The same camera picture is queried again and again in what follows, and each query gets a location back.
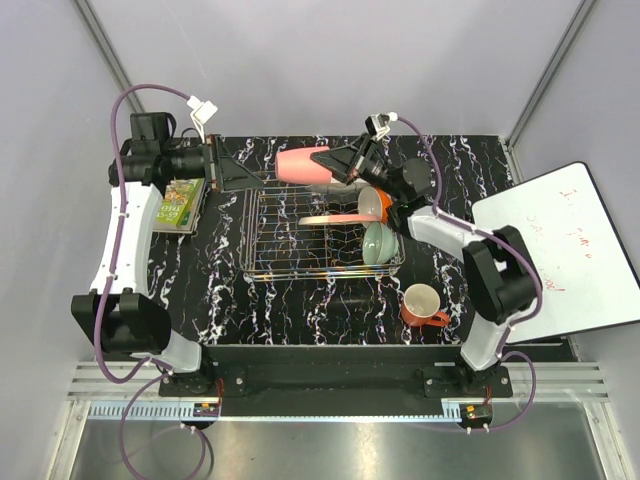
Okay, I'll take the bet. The white grey-rimmed plate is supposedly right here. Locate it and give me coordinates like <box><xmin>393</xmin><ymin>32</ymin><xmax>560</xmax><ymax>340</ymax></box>
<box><xmin>304</xmin><ymin>181</ymin><xmax>369</xmax><ymax>199</ymax></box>

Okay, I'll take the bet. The green paperback book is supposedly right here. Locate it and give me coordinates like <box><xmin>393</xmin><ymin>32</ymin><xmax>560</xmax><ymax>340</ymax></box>
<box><xmin>153</xmin><ymin>179</ymin><xmax>205</xmax><ymax>235</ymax></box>

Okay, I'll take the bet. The pink cream floral plate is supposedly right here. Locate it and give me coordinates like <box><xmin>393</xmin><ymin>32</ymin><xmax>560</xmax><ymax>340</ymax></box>
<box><xmin>298</xmin><ymin>214</ymin><xmax>381</xmax><ymax>226</ymax></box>

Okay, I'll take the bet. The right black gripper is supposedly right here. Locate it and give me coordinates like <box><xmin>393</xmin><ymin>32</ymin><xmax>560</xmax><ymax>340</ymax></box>
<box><xmin>309</xmin><ymin>133</ymin><xmax>404</xmax><ymax>203</ymax></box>

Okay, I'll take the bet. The orange mug white inside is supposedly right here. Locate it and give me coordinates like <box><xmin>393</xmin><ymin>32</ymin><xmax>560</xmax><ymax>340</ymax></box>
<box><xmin>400</xmin><ymin>284</ymin><xmax>450</xmax><ymax>328</ymax></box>

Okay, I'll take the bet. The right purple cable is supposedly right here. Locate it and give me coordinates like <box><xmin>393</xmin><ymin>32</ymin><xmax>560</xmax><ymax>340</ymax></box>
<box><xmin>394</xmin><ymin>114</ymin><xmax>545</xmax><ymax>434</ymax></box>

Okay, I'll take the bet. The purple cable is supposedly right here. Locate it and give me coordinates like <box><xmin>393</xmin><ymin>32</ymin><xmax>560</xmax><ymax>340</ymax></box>
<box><xmin>394</xmin><ymin>114</ymin><xmax>545</xmax><ymax>434</ymax></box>
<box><xmin>92</xmin><ymin>83</ymin><xmax>216</xmax><ymax>476</ymax></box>

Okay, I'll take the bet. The aluminium cable duct rail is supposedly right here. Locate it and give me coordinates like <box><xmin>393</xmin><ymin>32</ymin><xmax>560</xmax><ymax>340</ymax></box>
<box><xmin>88</xmin><ymin>398</ymin><xmax>482</xmax><ymax>423</ymax></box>

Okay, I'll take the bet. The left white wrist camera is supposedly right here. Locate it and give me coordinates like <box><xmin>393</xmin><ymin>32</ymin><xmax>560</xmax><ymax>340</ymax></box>
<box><xmin>186</xmin><ymin>95</ymin><xmax>219</xmax><ymax>141</ymax></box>

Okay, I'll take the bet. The black marble pattern mat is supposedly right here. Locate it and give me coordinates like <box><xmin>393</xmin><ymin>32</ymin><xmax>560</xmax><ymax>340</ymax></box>
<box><xmin>148</xmin><ymin>135</ymin><xmax>513</xmax><ymax>346</ymax></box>

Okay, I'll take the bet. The chrome wire dish rack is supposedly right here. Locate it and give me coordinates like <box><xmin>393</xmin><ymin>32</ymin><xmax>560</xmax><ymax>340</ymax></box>
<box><xmin>240</xmin><ymin>169</ymin><xmax>405</xmax><ymax>282</ymax></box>

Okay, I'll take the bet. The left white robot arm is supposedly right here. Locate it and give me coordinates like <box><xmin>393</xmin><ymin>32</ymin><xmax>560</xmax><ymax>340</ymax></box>
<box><xmin>71</xmin><ymin>112</ymin><xmax>262</xmax><ymax>396</ymax></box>

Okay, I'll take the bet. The pale green bowl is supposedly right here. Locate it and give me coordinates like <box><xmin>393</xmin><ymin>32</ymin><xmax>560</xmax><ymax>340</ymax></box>
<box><xmin>362</xmin><ymin>222</ymin><xmax>399</xmax><ymax>265</ymax></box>

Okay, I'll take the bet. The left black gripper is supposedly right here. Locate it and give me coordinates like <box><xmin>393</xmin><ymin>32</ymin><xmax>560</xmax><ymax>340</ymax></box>
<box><xmin>162</xmin><ymin>133</ymin><xmax>264</xmax><ymax>193</ymax></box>

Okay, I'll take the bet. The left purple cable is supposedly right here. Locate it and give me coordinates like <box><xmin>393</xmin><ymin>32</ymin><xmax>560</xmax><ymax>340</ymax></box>
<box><xmin>92</xmin><ymin>83</ymin><xmax>216</xmax><ymax>476</ymax></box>

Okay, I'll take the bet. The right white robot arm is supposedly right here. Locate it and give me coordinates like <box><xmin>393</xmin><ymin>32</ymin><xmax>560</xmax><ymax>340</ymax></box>
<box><xmin>310</xmin><ymin>133</ymin><xmax>543</xmax><ymax>397</ymax></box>

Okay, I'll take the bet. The pink cup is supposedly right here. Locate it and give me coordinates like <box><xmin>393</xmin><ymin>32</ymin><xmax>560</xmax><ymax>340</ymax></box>
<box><xmin>275</xmin><ymin>146</ymin><xmax>333</xmax><ymax>185</ymax></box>

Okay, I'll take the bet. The orange bowl white inside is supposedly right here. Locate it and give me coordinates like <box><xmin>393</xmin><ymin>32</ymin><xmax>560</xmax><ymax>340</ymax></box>
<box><xmin>358</xmin><ymin>186</ymin><xmax>392</xmax><ymax>224</ymax></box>

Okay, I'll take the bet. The whiteboard with red scribbles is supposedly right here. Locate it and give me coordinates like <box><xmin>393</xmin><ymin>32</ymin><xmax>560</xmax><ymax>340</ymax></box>
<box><xmin>472</xmin><ymin>162</ymin><xmax>639</xmax><ymax>344</ymax></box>

